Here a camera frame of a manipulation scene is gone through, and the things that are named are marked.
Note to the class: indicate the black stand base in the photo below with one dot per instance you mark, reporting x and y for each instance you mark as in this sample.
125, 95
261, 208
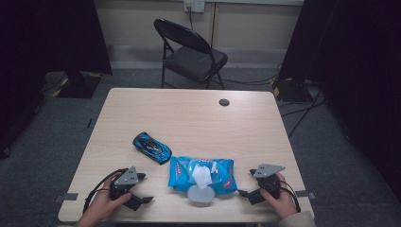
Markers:
291, 91
78, 86

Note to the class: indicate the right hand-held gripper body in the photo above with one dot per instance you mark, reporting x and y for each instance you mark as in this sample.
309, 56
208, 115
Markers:
268, 181

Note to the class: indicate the black folding chair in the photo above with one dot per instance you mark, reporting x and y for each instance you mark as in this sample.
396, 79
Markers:
195, 60

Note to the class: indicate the blue and black toy car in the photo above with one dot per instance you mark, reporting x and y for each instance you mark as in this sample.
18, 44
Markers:
151, 147

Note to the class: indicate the person's right hand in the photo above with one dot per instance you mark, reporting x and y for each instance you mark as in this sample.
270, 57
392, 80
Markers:
282, 205

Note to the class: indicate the blue wet wipes pack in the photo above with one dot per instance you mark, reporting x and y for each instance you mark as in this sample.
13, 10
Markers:
223, 176

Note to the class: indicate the black marker pen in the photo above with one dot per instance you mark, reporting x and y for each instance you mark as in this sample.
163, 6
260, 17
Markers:
90, 123

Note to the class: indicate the grey tape strip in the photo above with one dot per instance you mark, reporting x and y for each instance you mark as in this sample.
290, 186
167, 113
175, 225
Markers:
66, 197
304, 194

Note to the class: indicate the white wall socket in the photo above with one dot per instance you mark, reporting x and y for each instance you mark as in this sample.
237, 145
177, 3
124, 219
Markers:
195, 5

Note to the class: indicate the person's left hand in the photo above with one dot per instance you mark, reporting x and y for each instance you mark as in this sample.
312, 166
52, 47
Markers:
101, 205

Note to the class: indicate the dark round table grommet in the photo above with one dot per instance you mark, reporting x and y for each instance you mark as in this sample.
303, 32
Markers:
224, 102

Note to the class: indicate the black curtain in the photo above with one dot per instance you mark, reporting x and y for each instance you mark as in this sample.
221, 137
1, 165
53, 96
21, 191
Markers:
362, 63
38, 47

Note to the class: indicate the white wet wipe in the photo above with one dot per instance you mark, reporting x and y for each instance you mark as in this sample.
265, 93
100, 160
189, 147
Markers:
201, 176

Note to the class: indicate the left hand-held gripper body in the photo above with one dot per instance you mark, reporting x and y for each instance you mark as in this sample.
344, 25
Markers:
126, 179

